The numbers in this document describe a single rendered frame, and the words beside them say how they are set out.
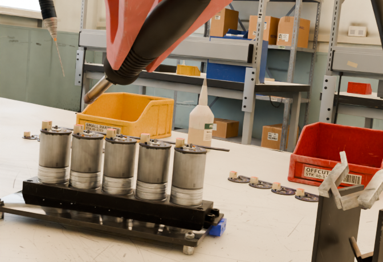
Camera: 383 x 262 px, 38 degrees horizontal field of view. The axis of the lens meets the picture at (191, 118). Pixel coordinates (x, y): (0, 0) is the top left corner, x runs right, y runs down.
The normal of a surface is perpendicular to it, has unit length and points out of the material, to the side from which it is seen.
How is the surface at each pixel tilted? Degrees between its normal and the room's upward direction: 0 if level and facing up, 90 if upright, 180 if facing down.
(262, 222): 0
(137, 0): 141
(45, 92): 90
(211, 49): 90
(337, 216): 90
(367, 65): 90
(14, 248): 0
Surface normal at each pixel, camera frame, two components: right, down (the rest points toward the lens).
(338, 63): -0.58, 0.04
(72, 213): 0.09, -0.99
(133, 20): 0.24, 0.86
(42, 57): 0.81, 0.14
